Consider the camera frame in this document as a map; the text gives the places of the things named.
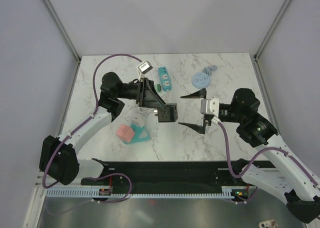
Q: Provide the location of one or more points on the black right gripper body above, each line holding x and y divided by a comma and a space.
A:
208, 121

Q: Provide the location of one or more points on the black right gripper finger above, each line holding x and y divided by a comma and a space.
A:
202, 93
200, 129

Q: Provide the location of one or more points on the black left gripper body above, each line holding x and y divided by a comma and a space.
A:
141, 94

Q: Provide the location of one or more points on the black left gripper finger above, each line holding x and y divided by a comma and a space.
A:
152, 93
151, 104

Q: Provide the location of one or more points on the blue rectangular power strip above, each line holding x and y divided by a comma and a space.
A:
164, 79

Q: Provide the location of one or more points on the white charger plug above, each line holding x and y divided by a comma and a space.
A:
138, 121

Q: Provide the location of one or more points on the black cube charger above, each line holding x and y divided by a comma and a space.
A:
169, 114

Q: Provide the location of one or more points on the teal triangular power strip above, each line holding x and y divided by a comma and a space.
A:
140, 135

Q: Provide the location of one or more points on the pink cube socket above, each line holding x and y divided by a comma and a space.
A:
125, 133

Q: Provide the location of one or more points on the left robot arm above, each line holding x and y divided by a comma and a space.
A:
59, 154

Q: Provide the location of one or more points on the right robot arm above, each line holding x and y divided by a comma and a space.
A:
274, 168

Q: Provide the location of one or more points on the green plug adapter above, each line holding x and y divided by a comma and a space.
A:
158, 88

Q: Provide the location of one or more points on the blue round power strip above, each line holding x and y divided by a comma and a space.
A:
200, 80

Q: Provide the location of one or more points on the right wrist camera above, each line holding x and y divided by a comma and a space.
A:
217, 106

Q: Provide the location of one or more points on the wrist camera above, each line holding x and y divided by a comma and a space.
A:
217, 106
144, 67

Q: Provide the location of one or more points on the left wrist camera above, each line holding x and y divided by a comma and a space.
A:
144, 67

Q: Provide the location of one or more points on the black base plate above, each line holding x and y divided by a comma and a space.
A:
166, 176

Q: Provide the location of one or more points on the left aluminium frame post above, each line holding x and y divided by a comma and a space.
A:
61, 29

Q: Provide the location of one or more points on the aluminium frame post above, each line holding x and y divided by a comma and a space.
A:
61, 29
272, 28

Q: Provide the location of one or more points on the white cable duct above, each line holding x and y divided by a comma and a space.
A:
103, 192

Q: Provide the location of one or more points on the right aluminium frame post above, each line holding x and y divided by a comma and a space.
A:
272, 28

